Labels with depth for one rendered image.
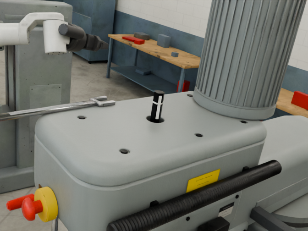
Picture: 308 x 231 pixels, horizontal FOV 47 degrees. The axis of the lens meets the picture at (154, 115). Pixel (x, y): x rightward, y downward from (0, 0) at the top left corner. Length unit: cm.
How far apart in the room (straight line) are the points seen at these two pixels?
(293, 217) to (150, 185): 64
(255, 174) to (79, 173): 39
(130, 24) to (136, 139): 731
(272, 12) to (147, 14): 674
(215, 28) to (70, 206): 48
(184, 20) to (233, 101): 589
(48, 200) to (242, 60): 47
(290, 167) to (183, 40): 571
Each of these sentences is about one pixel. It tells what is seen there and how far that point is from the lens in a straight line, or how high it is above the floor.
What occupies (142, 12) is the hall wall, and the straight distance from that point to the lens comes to 761.
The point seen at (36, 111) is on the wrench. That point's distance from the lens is 69.
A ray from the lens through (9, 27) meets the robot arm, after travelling 115.
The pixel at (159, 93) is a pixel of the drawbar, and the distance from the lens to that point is 69.
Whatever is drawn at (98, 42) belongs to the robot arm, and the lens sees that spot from 128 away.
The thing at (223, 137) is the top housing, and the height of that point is 189.
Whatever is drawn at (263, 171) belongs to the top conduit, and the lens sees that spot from 81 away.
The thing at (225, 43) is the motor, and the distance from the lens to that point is 78.
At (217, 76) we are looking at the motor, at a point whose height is 197.
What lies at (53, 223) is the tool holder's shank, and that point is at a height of 129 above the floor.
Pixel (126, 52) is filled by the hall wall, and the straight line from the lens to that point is 805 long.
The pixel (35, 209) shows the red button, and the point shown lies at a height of 176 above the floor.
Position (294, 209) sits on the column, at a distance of 120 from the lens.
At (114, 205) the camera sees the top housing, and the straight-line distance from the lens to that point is 57.
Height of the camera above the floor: 217
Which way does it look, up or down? 22 degrees down
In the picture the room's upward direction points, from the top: 9 degrees clockwise
